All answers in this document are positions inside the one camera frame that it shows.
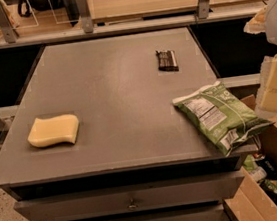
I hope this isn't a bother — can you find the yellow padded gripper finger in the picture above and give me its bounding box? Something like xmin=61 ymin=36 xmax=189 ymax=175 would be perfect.
xmin=243 ymin=6 xmax=267 ymax=35
xmin=255 ymin=54 xmax=277 ymax=118

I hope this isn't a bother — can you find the green jalapeno chip bag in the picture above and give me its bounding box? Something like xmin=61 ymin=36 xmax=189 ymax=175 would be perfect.
xmin=173 ymin=81 xmax=273 ymax=156

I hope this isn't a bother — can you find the dark rxbar chocolate bar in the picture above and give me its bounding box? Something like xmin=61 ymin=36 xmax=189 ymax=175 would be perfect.
xmin=156 ymin=50 xmax=179 ymax=72

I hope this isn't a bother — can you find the black bag top left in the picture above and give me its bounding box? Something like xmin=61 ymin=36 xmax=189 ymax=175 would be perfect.
xmin=17 ymin=0 xmax=64 ymax=18

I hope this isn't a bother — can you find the cardboard box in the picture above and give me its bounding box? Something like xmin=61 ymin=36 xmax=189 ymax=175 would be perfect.
xmin=210 ymin=91 xmax=277 ymax=221

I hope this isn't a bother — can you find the upper grey drawer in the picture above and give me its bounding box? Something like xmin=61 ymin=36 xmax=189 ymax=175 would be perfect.
xmin=14 ymin=171 xmax=244 ymax=221

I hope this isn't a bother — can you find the upper drawer knob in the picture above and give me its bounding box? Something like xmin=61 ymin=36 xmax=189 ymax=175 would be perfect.
xmin=127 ymin=198 xmax=138 ymax=211

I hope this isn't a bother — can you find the yellow sponge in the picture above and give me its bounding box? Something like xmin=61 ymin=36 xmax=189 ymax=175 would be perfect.
xmin=27 ymin=114 xmax=79 ymax=148

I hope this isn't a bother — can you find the middle metal bracket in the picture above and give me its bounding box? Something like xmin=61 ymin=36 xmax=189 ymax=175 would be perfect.
xmin=76 ymin=0 xmax=94 ymax=33

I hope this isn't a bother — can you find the left metal bracket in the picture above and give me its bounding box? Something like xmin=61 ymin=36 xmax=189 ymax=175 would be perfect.
xmin=0 ymin=1 xmax=18 ymax=44

